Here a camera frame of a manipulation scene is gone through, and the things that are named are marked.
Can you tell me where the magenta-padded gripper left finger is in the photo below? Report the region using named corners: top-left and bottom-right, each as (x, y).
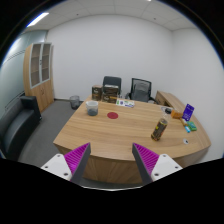
top-left (40, 142), bottom-right (92, 185)

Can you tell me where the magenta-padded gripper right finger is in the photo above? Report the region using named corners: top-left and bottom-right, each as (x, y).
top-left (131, 142), bottom-right (184, 185)

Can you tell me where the clear drink bottle black cap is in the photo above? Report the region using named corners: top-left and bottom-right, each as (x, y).
top-left (150, 113), bottom-right (169, 142)

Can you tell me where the white and grey mug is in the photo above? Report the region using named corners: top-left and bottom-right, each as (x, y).
top-left (85, 100), bottom-right (100, 117)

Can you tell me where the orange box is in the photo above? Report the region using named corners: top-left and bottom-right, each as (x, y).
top-left (171, 109), bottom-right (184, 120)

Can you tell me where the flat round red coaster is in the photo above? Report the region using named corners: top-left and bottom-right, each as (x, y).
top-left (106, 111), bottom-right (119, 120)

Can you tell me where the green box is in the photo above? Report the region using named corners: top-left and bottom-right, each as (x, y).
top-left (187, 121), bottom-right (198, 132)

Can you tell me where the grey mesh wastebasket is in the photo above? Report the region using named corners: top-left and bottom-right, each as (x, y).
top-left (69, 95), bottom-right (81, 110)

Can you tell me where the white printed leaflet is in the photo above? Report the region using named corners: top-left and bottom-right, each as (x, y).
top-left (115, 98), bottom-right (136, 109)

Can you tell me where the purple card box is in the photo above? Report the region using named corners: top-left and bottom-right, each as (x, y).
top-left (181, 103), bottom-right (195, 122)

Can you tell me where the wooden side desk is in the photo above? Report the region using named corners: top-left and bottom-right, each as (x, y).
top-left (155, 90), bottom-right (186, 113)

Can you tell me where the grey mesh office chair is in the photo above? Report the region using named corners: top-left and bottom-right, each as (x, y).
top-left (125, 77), bottom-right (158, 105)

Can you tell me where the tan and brown carton box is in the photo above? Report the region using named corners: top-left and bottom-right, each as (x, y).
top-left (101, 92), bottom-right (119, 104)

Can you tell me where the black leather sofa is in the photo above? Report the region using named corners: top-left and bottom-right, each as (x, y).
top-left (0, 95), bottom-right (43, 162)

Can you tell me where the small brown carton box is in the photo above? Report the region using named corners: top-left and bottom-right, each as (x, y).
top-left (91, 84), bottom-right (103, 102)

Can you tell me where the wooden cabinet with glass doors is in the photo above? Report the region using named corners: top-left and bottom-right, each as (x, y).
top-left (22, 42), bottom-right (55, 114)

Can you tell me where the black office chair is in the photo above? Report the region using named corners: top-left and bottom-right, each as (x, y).
top-left (102, 75), bottom-right (123, 98)

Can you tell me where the rectangular ceiling light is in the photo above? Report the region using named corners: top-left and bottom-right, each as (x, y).
top-left (26, 12), bottom-right (50, 28)

